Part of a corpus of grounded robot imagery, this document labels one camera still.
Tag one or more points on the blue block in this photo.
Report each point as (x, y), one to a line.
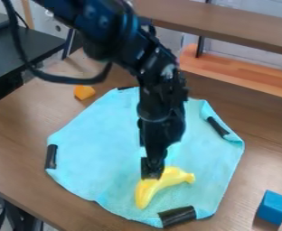
(273, 207)

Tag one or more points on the yellow toy banana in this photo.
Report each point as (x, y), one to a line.
(159, 185)

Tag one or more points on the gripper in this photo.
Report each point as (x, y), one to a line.
(161, 132)

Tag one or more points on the light blue cloth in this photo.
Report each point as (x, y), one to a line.
(103, 150)

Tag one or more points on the wooden shelf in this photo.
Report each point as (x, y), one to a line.
(236, 45)

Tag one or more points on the orange toy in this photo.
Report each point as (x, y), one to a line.
(84, 92)

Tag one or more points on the black table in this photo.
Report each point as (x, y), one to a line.
(6, 57)

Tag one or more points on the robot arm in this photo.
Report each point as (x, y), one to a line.
(119, 33)

